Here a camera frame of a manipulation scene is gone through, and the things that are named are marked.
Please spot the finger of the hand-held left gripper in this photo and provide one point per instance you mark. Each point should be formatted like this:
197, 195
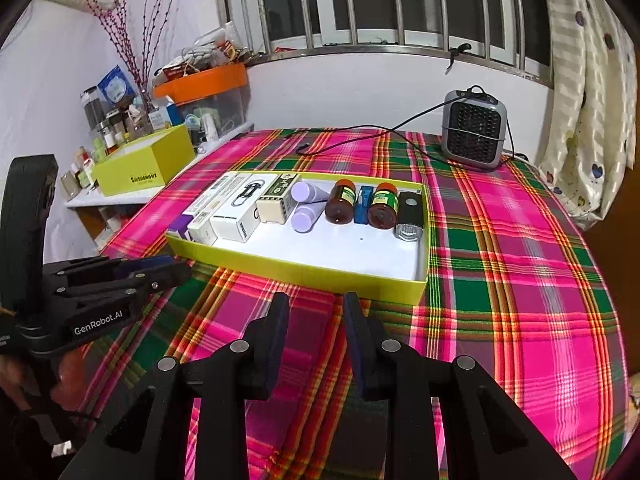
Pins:
142, 264
165, 275

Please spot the clear bin orange lid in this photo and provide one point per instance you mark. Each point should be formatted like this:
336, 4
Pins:
205, 85

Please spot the green and white box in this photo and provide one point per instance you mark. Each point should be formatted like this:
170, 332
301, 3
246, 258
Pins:
277, 197

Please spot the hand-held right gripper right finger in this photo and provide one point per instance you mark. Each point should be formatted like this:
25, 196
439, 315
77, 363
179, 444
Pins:
357, 355

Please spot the small blue box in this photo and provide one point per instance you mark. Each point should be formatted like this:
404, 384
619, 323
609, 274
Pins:
363, 207

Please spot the cream dotted curtain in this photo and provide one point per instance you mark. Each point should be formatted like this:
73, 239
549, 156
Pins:
585, 85

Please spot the purple and white box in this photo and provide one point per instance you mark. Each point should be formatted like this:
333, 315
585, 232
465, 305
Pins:
179, 227

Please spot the pile of small clutter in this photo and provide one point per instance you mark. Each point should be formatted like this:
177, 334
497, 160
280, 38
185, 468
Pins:
205, 52

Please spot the white bottle purple cap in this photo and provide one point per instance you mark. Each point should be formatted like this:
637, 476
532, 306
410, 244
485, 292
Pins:
310, 192
305, 217

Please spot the closed yellow-green box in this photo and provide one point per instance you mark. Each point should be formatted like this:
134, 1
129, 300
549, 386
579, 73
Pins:
145, 167

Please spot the grey desktop heater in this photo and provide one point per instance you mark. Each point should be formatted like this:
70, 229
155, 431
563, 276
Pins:
475, 130

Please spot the slim white box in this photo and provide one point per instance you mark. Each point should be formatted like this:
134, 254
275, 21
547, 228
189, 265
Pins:
202, 230

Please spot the metal window grille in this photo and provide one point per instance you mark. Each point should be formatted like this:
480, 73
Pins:
375, 5

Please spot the white side shelf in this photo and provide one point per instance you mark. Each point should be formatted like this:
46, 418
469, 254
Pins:
85, 201

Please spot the dried red branches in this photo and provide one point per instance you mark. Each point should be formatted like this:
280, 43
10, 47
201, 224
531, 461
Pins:
131, 45

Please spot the yellow-green tray box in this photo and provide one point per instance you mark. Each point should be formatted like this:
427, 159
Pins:
325, 255

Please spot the brown bottle orange cap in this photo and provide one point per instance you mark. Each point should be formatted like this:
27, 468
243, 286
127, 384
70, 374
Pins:
383, 207
340, 205

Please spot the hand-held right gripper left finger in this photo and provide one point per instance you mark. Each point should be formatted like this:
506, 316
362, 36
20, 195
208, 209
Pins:
277, 355

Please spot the pink plaid desktop cloth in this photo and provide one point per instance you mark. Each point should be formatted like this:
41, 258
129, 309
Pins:
500, 285

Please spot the white blue carton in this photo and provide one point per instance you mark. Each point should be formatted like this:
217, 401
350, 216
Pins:
160, 117

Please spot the row of small bottles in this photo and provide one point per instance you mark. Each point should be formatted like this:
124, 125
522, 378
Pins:
107, 130

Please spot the person's left hand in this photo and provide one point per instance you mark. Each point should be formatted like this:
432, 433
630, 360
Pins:
12, 380

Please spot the blue printed box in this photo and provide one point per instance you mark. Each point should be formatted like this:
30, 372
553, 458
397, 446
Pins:
116, 87

